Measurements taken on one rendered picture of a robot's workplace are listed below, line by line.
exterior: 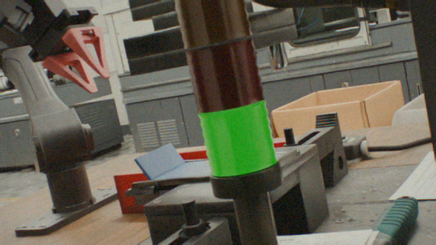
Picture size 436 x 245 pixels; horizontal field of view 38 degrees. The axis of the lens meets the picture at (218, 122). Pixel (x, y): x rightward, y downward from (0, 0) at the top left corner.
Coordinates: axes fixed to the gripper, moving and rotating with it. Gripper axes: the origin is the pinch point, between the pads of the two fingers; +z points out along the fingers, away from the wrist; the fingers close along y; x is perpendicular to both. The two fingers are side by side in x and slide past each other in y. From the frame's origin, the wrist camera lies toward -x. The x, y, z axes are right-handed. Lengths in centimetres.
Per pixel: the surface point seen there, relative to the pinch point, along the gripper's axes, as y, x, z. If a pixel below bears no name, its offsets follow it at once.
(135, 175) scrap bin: -5.3, 1.0, 13.5
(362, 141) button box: 16.2, 23.3, 29.2
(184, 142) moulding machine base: -294, 458, -69
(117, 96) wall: -483, 675, -229
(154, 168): 9.2, -13.8, 17.3
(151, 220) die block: 12.5, -23.4, 22.6
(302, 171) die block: 20.9, -8.7, 27.4
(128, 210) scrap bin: -10.3, 1.1, 16.5
